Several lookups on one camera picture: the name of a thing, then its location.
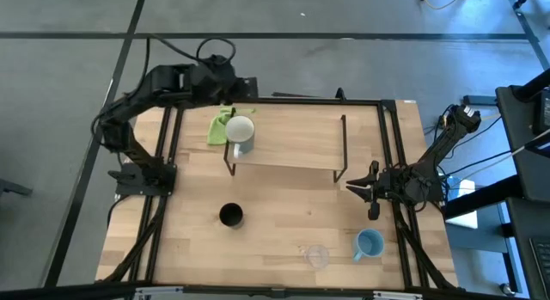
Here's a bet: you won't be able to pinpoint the green mug white handle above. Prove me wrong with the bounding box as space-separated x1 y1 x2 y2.
223 114 256 160

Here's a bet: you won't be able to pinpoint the black aluminium table frame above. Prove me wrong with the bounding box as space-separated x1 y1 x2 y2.
95 87 460 300

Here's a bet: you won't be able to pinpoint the light blue mug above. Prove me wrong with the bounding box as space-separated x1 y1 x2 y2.
351 228 387 262

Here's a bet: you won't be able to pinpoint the black side desk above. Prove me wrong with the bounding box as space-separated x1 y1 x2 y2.
495 67 550 300

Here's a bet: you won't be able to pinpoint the yellow floor cable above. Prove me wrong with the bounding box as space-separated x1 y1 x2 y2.
414 0 468 11

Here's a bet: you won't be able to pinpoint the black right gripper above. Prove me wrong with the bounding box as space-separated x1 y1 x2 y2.
345 161 407 221

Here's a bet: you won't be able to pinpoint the grey chair base leg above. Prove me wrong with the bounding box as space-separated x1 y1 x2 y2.
0 178 34 199

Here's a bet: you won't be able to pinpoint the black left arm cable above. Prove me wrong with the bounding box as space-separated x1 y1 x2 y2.
145 34 238 69

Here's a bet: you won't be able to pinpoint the green cloth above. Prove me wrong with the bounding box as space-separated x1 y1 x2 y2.
206 106 257 146

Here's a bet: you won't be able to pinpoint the wooden shelf black metal legs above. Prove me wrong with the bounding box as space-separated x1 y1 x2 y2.
223 105 350 184

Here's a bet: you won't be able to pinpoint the black tumbler cup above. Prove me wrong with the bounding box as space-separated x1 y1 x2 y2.
218 201 245 229

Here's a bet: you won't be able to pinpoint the black keyboard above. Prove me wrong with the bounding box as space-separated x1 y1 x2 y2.
529 236 550 299

